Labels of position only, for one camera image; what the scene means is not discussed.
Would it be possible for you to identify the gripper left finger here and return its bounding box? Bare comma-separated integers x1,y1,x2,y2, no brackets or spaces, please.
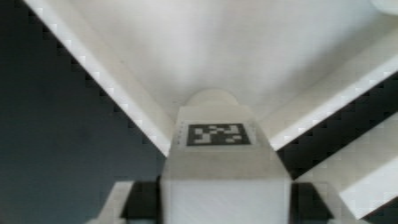
87,181,164,224

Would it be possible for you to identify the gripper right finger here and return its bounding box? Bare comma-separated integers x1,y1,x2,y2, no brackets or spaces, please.
288,181,358,224

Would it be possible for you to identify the white table leg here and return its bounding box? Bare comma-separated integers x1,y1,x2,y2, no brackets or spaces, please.
370,0,398,16
160,89,292,224

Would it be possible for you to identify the white square tabletop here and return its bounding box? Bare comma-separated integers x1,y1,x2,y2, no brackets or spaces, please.
24,0,398,148

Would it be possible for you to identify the white obstacle fence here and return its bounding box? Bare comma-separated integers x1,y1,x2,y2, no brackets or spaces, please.
297,112,398,224

